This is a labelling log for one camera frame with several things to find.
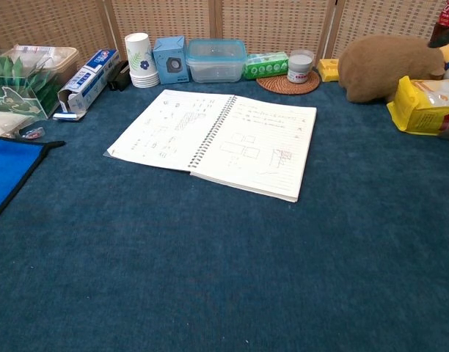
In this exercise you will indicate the white spiral lined notebook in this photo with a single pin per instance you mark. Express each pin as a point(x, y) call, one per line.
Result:
point(217, 143)

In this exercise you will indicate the yellow snack bag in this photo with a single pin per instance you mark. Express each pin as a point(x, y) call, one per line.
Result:
point(426, 110)

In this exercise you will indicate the brown capybara plush toy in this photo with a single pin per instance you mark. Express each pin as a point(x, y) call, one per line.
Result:
point(386, 69)

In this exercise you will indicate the cola bottle with red cap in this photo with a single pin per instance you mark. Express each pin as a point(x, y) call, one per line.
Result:
point(448, 22)

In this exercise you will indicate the long yellow box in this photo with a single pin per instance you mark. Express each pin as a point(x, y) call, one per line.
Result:
point(328, 70)

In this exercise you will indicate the small clear plastic cup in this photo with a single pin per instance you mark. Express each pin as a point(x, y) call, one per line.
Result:
point(309, 53)

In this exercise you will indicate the white jar with grey lid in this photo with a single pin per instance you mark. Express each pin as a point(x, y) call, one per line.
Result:
point(298, 71)

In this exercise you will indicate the round woven rattan coaster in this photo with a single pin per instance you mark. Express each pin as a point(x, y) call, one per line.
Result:
point(279, 87)

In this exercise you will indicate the green tissue pack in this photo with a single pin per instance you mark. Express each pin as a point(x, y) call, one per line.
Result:
point(266, 66)

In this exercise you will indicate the clear container with blue lid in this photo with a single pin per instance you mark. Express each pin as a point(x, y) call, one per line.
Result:
point(215, 60)

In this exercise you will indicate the dark blue felt table cover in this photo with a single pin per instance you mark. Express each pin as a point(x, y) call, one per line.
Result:
point(210, 264)

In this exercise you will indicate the light blue speaker box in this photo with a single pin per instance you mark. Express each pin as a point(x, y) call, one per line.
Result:
point(171, 60)

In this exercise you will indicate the woven bamboo folding screen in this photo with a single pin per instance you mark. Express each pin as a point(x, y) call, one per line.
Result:
point(173, 18)

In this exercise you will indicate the paper cups with blue flower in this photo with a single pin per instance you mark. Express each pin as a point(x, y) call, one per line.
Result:
point(141, 60)

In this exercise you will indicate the black stapler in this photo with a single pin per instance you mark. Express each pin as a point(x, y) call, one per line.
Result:
point(119, 77)

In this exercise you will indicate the blue white toothpaste box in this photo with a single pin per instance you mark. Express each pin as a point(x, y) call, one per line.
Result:
point(87, 78)

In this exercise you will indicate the white toothpaste tube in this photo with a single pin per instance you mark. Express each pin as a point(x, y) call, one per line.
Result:
point(68, 116)

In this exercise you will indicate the beige lidded takeout container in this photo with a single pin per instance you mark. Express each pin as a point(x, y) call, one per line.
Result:
point(63, 60)

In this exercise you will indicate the small red wrapped item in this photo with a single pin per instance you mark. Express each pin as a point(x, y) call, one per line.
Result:
point(33, 133)

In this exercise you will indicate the clear box of green packets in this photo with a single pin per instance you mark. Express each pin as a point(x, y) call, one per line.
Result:
point(19, 88)

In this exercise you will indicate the blue microfibre cloth black trim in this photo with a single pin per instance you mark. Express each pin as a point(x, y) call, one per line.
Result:
point(10, 168)

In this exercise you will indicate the white plastic bag pack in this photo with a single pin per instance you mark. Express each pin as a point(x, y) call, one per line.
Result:
point(4, 122)

